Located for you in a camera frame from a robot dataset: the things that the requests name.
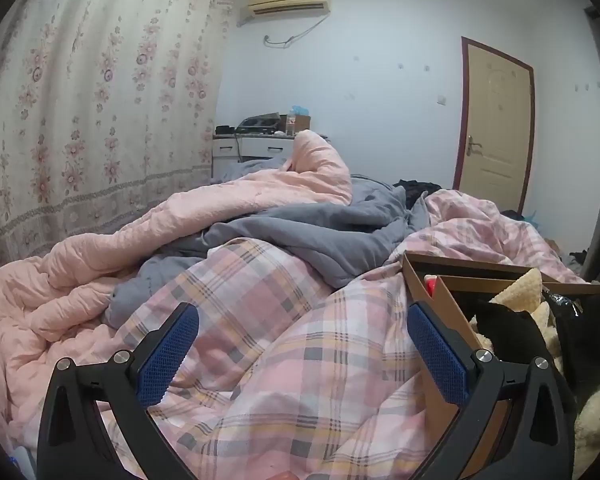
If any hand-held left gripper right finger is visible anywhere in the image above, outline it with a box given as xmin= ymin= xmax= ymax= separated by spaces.
xmin=406 ymin=301 xmax=577 ymax=480

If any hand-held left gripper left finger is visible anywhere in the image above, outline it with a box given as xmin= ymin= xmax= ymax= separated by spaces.
xmin=36 ymin=301 xmax=201 ymax=480

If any black cloth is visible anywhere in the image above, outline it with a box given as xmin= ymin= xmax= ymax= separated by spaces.
xmin=472 ymin=302 xmax=564 ymax=402

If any brown cardboard box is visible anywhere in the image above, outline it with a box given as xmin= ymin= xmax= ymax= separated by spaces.
xmin=420 ymin=274 xmax=600 ymax=467

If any cream fleece cloth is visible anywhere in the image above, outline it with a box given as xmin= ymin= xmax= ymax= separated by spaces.
xmin=489 ymin=267 xmax=600 ymax=479

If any pink quilt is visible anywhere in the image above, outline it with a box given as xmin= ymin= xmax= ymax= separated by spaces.
xmin=0 ymin=129 xmax=354 ymax=463

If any pink plaid duvet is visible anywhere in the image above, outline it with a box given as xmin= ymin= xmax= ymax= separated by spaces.
xmin=99 ymin=188 xmax=589 ymax=480

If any black yellow shiny packet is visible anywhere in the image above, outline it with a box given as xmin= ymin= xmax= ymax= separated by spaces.
xmin=541 ymin=283 xmax=589 ymax=314

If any dark cloth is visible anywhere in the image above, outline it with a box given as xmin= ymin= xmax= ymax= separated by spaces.
xmin=555 ymin=294 xmax=600 ymax=407

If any black clothes pile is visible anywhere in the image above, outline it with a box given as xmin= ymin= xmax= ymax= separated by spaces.
xmin=394 ymin=178 xmax=444 ymax=211

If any grey blanket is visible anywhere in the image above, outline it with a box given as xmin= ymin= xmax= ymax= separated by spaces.
xmin=104 ymin=157 xmax=431 ymax=330

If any white desk with drawers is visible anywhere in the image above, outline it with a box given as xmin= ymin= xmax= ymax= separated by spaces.
xmin=211 ymin=132 xmax=301 ymax=179

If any black device on desk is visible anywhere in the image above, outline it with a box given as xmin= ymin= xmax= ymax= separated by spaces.
xmin=235 ymin=115 xmax=281 ymax=136

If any floral curtain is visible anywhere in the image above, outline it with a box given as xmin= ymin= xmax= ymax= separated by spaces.
xmin=0 ymin=0 xmax=242 ymax=286

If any beige air conditioner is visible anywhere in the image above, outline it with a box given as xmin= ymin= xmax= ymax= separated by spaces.
xmin=246 ymin=0 xmax=331 ymax=22

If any beige door with brown frame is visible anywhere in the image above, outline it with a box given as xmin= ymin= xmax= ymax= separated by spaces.
xmin=452 ymin=36 xmax=537 ymax=217

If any air conditioner hose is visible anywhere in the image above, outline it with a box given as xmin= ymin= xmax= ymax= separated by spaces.
xmin=263 ymin=13 xmax=331 ymax=48

